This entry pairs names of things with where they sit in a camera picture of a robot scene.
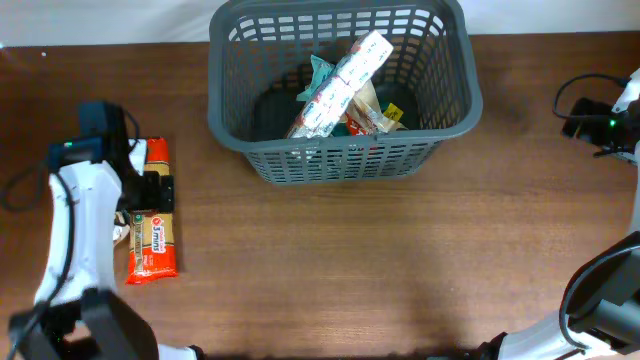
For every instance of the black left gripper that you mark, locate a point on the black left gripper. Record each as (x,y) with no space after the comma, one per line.
(159,193)

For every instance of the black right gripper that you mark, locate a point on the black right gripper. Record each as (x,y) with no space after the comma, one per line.
(591,130)

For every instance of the brown white cookie bag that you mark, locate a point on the brown white cookie bag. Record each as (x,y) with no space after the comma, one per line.
(122,227)

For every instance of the orange spaghetti packet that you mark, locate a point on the orange spaghetti packet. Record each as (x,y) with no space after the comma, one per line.
(152,246)

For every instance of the teal wet wipes pack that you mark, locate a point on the teal wet wipes pack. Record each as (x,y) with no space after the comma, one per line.
(321,71)

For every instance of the beige snack bag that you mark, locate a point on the beige snack bag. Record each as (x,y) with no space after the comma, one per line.
(367,94)

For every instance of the Kleenex tissue multipack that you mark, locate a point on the Kleenex tissue multipack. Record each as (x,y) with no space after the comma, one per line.
(329,102)

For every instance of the green Nescafe coffee bag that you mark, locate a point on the green Nescafe coffee bag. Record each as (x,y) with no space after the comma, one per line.
(362,119)

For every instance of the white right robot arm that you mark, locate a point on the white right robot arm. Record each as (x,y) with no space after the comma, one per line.
(599,312)

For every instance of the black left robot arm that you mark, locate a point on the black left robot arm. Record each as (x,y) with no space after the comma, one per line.
(77,313)

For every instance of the grey plastic basket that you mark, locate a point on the grey plastic basket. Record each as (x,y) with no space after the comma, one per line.
(260,56)

